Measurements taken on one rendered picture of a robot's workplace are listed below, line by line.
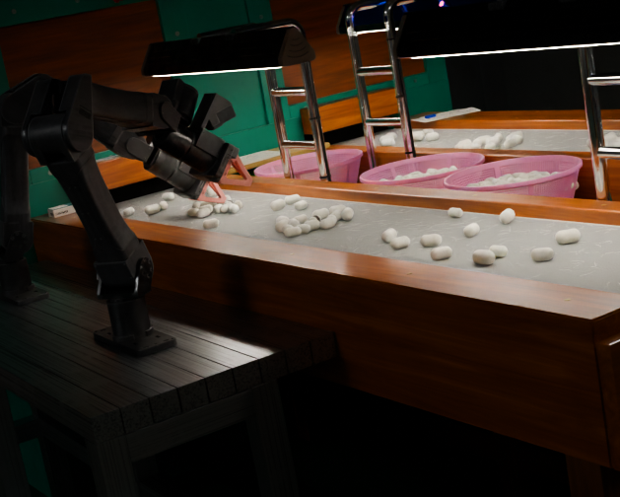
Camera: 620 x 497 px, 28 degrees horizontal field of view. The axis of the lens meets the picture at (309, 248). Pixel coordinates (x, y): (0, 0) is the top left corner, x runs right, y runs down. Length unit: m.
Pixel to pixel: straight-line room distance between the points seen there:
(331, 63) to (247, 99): 0.28
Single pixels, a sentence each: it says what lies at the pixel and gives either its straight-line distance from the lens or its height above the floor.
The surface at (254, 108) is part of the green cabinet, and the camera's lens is 3.27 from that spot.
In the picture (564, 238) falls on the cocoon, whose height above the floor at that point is 0.75.
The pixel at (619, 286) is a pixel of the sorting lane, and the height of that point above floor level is 0.74.
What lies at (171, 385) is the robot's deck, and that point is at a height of 0.67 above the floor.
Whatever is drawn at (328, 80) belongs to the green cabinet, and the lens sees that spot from 3.40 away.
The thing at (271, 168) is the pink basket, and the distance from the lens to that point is 3.07.
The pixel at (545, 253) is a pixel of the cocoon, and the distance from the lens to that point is 1.82.
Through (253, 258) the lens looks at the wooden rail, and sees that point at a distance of 2.05.
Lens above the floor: 1.20
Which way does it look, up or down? 12 degrees down
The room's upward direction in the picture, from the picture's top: 10 degrees counter-clockwise
